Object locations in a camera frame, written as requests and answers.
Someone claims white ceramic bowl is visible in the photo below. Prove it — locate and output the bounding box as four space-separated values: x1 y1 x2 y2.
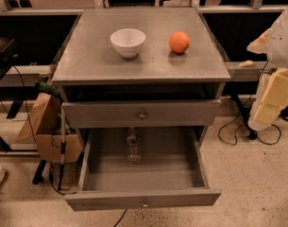
110 28 146 59

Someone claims closed grey top drawer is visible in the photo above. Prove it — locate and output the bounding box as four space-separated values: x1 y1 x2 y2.
62 99 221 129

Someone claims black floor cable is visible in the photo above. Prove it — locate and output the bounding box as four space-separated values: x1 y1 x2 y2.
217 112 282 146

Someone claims small yellow foam piece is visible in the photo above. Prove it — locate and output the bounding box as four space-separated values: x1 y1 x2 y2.
237 60 254 68

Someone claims open grey middle drawer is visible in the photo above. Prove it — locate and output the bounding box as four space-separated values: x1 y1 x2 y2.
65 127 221 211

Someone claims clear plastic water bottle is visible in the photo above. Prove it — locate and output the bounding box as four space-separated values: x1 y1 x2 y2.
127 128 141 163

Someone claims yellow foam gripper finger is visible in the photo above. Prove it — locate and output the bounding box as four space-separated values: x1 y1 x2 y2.
248 68 288 131
246 28 271 54

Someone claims grey wooden drawer cabinet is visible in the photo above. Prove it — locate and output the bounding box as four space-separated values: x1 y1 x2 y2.
51 7 232 137

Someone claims orange fruit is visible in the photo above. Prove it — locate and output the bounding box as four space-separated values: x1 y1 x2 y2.
169 31 190 54

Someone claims brown cardboard box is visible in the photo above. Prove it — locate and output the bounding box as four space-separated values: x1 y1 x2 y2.
15 92 84 164

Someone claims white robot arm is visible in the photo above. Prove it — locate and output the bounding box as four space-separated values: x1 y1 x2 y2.
247 7 288 131

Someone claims green handled grabber stick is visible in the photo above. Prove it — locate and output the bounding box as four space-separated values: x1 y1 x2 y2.
36 80 66 193

